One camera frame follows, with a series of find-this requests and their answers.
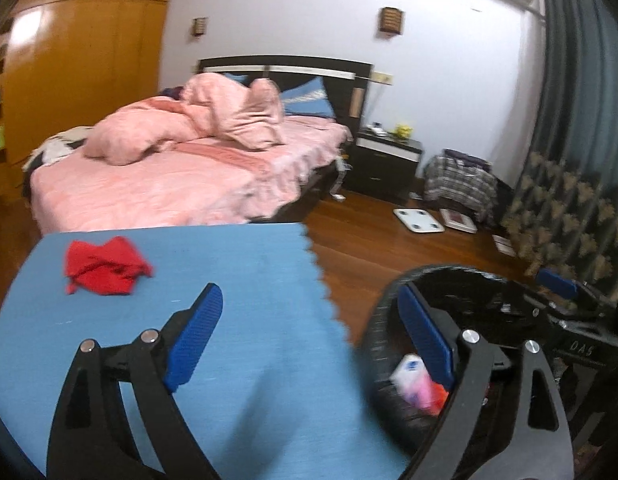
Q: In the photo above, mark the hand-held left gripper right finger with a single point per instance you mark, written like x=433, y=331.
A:
x=429, y=340

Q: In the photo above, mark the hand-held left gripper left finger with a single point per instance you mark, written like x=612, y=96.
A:
x=199, y=340

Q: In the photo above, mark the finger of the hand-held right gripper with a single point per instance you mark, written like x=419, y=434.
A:
x=554, y=310
x=556, y=282

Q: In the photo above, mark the black trash bin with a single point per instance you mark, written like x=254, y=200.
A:
x=384, y=385

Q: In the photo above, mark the floral patterned cloth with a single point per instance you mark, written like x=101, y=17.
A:
x=559, y=210

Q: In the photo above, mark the flat white-framed book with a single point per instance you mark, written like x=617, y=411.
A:
x=459, y=220

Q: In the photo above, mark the white bathroom scale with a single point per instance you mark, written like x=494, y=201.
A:
x=419, y=220

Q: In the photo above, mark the red cloth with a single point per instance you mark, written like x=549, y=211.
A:
x=104, y=265

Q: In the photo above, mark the plaid bag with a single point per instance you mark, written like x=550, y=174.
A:
x=459, y=185

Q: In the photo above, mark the bed with pink sheet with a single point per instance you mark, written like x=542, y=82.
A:
x=164, y=190

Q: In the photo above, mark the black nightstand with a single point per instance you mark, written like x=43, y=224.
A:
x=384, y=170

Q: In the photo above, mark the yellow plush toy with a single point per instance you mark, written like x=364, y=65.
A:
x=402, y=131

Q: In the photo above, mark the grey curtain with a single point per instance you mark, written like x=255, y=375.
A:
x=579, y=70

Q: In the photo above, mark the white desk phone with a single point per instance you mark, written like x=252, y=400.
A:
x=377, y=129

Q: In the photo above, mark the pink quilt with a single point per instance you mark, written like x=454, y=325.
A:
x=189, y=115

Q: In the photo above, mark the pile of clothes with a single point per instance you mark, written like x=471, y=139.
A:
x=54, y=147

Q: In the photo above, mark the blue pillow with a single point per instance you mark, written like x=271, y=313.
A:
x=309, y=100

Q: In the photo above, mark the black headboard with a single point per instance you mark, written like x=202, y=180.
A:
x=339, y=75

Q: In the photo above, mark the wooden wardrobe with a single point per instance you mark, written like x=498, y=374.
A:
x=89, y=60

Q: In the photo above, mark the wall outlet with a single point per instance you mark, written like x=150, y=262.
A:
x=381, y=79

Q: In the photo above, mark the brown wall lamp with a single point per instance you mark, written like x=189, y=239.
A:
x=199, y=26
x=391, y=21

